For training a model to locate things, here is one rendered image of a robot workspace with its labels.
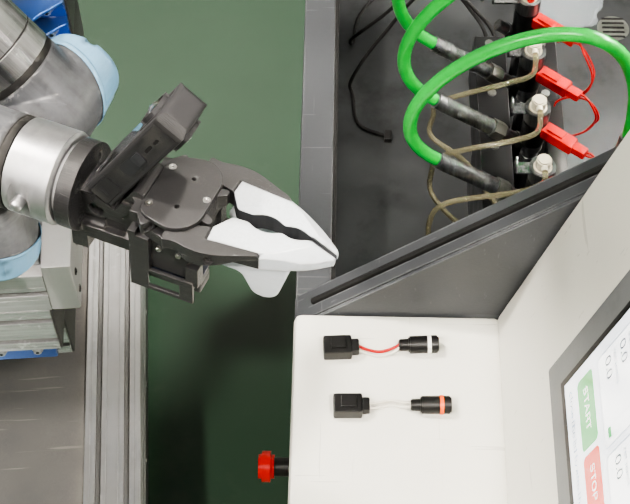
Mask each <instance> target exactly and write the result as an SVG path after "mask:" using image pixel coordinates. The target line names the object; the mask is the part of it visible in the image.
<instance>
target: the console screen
mask: <svg viewBox="0 0 630 504"><path fill-rule="evenodd" d="M549 385H550V398H551V412H552V425H553V438H554V452H555V465H556V478H557V492H558V504H630V270H629V271H628V272H627V273H626V275H625V276H624V277H623V278H622V280H621V281H620V282H619V283H618V285H617V286H616V287H615V288H614V290H613V291H612V292H611V293H610V295H609V296H608V297H607V298H606V300H605V301H604V302H603V303H602V304H601V306H600V307H599V308H598V309H597V311H596V312H595V313H594V314H593V316H592V317H591V318H590V319H589V321H588V322H587V323H586V324H585V326H584V327H583V328H582V329H581V331H580V332H579V333H578V334H577V336H576V337H575V338H574V339H573V341H572V342H571V343H570V344H569V346H568V347H567V348H566V349H565V350H564V352H563V353H562V354H561V355H560V357H559V358H558V359H557V360H556V362H555V363H554V364H553V365H552V367H551V368H550V369H549Z"/></svg>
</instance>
